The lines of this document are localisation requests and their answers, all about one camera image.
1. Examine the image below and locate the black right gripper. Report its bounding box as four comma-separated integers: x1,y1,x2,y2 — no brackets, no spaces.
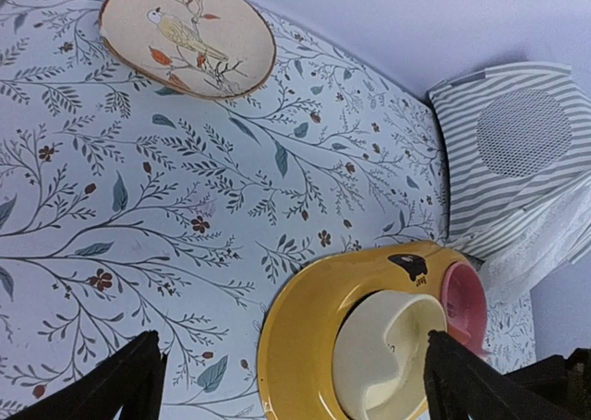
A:
505,348,590,406

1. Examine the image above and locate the green striped pet tent fabric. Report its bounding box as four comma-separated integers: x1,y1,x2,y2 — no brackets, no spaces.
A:
428,61,590,302

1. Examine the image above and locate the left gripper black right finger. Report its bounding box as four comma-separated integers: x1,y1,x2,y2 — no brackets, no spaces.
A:
424,330,586,420

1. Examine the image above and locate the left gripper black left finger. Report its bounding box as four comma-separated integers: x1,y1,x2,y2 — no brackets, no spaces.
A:
11,330,167,419

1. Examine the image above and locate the cream pet bowl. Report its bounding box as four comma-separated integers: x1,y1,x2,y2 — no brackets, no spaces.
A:
332,291,447,419

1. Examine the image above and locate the pink pet bowl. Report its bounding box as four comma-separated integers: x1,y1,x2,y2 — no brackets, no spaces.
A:
440,261,490,357

